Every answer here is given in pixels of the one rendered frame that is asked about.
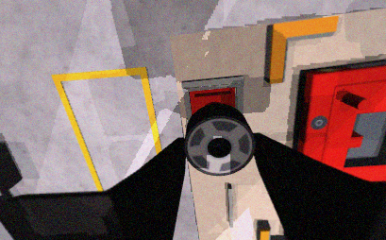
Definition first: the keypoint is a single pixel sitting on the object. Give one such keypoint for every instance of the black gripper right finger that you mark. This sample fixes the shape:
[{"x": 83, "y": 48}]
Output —
[{"x": 316, "y": 201}]

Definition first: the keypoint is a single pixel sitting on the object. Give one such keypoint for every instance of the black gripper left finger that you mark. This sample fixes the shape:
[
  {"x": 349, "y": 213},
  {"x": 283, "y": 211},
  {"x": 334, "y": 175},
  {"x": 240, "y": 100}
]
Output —
[{"x": 143, "y": 206}]

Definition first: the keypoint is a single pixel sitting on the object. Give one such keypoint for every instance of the black rubber tyre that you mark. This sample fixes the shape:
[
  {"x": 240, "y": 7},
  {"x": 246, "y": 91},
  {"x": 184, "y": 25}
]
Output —
[{"x": 219, "y": 121}]

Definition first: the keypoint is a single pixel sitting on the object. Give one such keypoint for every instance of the yellow tape outline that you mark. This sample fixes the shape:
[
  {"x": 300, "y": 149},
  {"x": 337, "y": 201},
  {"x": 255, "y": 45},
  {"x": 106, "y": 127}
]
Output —
[{"x": 100, "y": 74}]

